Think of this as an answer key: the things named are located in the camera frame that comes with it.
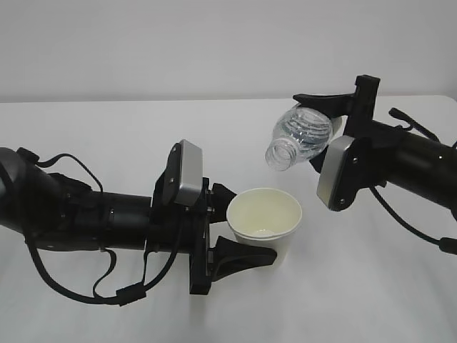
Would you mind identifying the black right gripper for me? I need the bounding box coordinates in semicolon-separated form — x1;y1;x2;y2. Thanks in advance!
293;74;379;174

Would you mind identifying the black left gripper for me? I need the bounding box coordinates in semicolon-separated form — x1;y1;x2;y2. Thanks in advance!
186;177;277;295

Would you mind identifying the clear water bottle green label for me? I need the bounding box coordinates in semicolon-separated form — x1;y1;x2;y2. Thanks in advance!
265;105;342;172

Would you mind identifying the white paper cup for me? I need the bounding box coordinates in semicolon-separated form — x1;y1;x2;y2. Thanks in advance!
226;188;303;266

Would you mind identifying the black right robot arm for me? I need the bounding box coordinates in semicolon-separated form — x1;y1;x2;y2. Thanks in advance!
293;75;456;212

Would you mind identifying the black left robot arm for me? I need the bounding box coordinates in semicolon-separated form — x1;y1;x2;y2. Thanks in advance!
1;140;277;306

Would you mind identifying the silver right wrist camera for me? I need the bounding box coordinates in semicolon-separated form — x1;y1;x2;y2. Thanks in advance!
317;136;375;212

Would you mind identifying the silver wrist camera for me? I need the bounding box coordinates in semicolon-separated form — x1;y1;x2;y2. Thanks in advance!
152;139;203;207
317;136;375;212

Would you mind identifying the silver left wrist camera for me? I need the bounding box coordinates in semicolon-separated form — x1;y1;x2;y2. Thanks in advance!
152;139;203;207

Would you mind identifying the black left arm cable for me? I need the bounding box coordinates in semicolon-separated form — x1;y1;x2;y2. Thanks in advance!
24;153;186;308

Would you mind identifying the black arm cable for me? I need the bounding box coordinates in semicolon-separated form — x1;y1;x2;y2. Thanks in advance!
24;153;186;308
369;106;457;255

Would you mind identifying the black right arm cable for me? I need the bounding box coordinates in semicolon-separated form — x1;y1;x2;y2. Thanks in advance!
369;106;457;255

